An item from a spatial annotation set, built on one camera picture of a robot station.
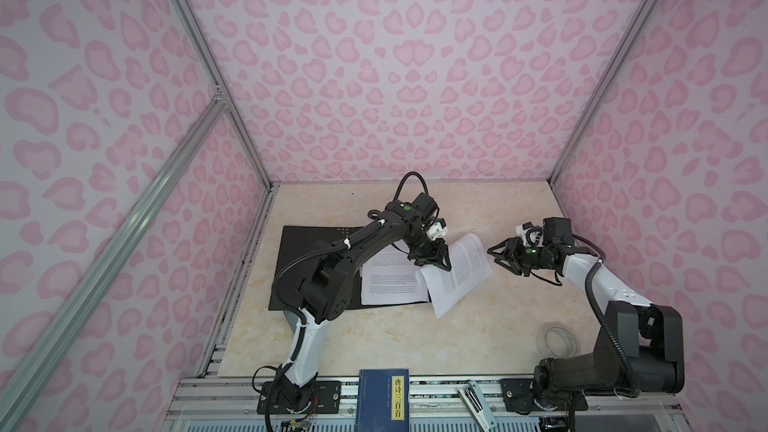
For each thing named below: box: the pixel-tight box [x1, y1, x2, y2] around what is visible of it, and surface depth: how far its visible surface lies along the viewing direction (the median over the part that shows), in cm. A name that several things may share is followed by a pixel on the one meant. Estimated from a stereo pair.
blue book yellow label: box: [355, 368, 410, 432], surface depth 73 cm
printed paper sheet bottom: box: [416, 233, 493, 319], surface depth 87 cm
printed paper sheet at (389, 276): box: [360, 245, 429, 305], surface depth 93 cm
